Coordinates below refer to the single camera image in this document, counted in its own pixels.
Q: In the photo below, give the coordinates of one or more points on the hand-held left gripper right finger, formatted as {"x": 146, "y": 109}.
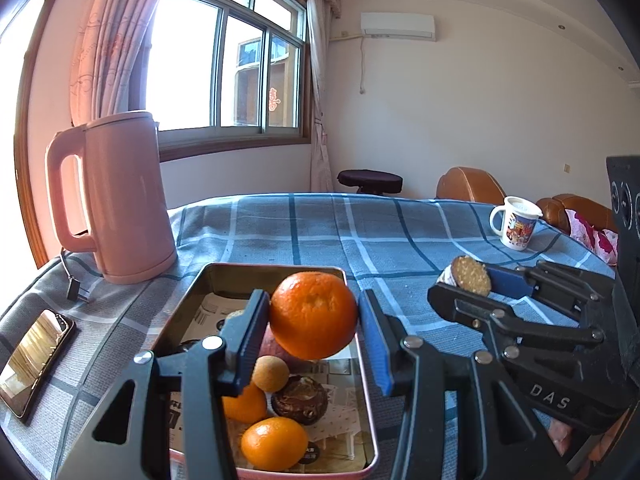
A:
{"x": 375, "y": 345}

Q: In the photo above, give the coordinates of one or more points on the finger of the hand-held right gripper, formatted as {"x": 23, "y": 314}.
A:
{"x": 510, "y": 282}
{"x": 460, "y": 305}

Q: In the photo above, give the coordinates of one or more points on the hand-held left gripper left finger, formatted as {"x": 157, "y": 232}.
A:
{"x": 250, "y": 340}

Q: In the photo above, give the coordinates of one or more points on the red apple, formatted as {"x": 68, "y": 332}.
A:
{"x": 272, "y": 347}

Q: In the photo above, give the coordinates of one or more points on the sugarcane piece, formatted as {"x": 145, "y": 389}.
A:
{"x": 470, "y": 275}

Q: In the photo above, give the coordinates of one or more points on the small orange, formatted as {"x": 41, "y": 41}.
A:
{"x": 245, "y": 405}

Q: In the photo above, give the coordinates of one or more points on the large orange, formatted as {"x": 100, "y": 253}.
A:
{"x": 314, "y": 315}

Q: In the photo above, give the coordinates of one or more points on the rectangular metal tin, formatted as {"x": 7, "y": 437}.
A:
{"x": 220, "y": 275}

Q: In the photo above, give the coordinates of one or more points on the large dark brown mangosteen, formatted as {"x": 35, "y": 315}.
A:
{"x": 299, "y": 400}

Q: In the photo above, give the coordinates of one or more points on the medium orange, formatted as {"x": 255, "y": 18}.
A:
{"x": 274, "y": 442}

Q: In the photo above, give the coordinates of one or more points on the white printed mug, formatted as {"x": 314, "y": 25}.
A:
{"x": 520, "y": 232}

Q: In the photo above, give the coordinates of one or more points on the printed paper leaflet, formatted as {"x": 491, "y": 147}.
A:
{"x": 345, "y": 410}

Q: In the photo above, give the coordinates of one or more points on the brown leather sofa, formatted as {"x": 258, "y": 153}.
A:
{"x": 555, "y": 210}

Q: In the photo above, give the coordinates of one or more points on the pink floral pillow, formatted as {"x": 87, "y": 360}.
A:
{"x": 590, "y": 235}

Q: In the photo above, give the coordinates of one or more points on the brown chair back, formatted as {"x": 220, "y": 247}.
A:
{"x": 470, "y": 185}

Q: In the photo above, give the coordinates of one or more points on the blue plaid tablecloth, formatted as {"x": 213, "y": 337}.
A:
{"x": 325, "y": 240}

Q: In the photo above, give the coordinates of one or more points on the black round stool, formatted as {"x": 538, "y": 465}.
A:
{"x": 370, "y": 180}

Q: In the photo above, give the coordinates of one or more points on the pink electric kettle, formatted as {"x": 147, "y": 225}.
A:
{"x": 125, "y": 195}

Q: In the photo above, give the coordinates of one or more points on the black smartphone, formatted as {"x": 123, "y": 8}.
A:
{"x": 35, "y": 360}

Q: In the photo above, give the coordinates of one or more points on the pale sheer curtain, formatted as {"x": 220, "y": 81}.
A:
{"x": 320, "y": 110}

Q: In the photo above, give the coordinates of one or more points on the red paper window decoration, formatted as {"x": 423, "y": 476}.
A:
{"x": 274, "y": 100}

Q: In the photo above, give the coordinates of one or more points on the white air conditioner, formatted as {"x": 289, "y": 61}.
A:
{"x": 397, "y": 25}

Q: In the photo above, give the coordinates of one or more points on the sliding glass window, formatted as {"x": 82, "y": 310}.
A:
{"x": 190, "y": 60}

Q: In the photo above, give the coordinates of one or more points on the wooden framed window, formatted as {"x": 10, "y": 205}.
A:
{"x": 20, "y": 135}

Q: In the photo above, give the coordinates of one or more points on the pink patterned curtain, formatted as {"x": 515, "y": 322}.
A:
{"x": 110, "y": 35}

